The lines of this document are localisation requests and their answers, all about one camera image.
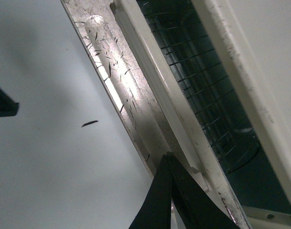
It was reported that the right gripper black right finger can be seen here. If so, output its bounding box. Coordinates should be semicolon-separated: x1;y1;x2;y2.
168;156;239;229

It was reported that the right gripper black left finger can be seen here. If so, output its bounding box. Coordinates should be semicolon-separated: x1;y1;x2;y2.
130;155;172;229

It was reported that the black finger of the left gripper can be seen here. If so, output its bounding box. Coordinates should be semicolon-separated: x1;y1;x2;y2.
0;89;19;117

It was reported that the cream toaster oven body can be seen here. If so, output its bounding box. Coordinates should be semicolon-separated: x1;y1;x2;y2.
135;0;291;229

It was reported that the wire oven rack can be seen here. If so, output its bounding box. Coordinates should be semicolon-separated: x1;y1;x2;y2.
138;0;260;173

